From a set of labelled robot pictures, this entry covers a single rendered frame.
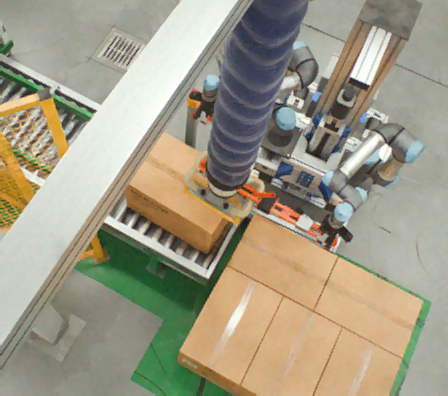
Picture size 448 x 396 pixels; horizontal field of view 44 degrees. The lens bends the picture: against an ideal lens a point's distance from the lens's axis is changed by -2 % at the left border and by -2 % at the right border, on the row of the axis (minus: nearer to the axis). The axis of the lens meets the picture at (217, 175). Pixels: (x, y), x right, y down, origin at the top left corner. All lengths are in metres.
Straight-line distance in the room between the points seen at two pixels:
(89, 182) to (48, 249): 0.13
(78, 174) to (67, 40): 4.11
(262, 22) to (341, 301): 2.26
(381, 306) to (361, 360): 0.36
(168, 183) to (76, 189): 2.31
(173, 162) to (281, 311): 1.11
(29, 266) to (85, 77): 3.93
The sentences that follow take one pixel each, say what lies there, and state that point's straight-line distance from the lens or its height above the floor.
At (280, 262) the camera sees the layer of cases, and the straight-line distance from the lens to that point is 3.60.
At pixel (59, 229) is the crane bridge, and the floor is 3.05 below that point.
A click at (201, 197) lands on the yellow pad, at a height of 1.17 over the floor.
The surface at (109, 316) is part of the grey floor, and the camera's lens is 4.03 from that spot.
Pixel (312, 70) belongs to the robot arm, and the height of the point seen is 1.67.
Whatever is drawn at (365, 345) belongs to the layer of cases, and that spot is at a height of 0.54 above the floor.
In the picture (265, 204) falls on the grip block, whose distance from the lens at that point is 2.90.
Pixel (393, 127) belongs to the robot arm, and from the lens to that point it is 2.83.
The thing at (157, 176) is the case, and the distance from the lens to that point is 3.29.
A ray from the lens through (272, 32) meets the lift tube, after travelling 1.77.
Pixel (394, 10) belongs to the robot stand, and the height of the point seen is 2.03.
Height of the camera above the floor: 3.94
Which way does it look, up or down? 65 degrees down
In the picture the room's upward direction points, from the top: 12 degrees clockwise
